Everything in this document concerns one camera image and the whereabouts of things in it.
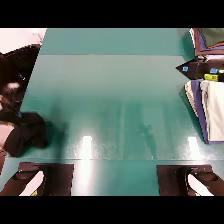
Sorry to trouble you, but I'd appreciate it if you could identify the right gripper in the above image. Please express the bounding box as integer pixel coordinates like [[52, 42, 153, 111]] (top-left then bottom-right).
[[183, 59, 208, 81]]

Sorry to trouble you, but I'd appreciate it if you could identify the black garment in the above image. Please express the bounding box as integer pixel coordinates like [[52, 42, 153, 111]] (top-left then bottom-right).
[[2, 111, 65, 158]]

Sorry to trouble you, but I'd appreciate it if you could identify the brown garment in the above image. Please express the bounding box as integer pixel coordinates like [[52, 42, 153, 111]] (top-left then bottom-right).
[[191, 28, 224, 57]]

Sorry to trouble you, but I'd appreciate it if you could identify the beige garment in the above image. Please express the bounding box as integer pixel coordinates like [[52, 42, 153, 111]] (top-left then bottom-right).
[[184, 80, 198, 116]]

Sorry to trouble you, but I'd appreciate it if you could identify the purple garment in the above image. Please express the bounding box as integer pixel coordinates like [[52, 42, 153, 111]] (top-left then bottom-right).
[[191, 79, 224, 145]]

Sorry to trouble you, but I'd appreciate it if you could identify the dark green garment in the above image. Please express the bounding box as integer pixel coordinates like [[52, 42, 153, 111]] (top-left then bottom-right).
[[199, 28, 224, 48]]

